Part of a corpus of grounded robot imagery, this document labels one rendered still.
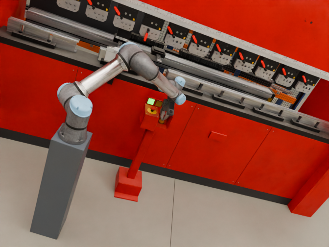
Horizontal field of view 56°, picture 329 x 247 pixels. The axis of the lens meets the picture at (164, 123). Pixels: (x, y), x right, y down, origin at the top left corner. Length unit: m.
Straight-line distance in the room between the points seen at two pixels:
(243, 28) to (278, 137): 1.05
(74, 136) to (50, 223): 0.69
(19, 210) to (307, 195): 2.61
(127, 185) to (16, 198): 0.81
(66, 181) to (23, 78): 1.00
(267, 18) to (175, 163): 1.45
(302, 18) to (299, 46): 0.22
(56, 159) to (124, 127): 0.97
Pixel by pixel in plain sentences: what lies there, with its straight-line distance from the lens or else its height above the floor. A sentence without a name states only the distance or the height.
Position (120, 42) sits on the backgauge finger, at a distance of 2.64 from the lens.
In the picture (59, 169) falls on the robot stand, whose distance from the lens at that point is 1.85.
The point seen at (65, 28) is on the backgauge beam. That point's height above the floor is 0.95.
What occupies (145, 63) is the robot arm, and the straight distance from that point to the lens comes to 1.71.
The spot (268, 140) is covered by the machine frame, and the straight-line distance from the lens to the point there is 2.97.
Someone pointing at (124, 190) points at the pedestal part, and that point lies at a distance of 2.63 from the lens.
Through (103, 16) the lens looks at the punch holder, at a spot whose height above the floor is 1.21.
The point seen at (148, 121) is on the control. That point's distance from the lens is 2.23.
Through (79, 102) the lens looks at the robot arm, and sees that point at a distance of 1.66.
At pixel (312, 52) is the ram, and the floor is 1.50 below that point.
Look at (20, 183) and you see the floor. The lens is 2.57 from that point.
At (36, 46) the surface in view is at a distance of 2.46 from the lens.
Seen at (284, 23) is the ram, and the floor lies 1.62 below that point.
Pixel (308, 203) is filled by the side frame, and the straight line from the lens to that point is 3.58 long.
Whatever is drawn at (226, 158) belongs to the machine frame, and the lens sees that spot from 2.97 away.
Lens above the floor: 1.86
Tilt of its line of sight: 29 degrees down
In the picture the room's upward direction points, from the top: 24 degrees clockwise
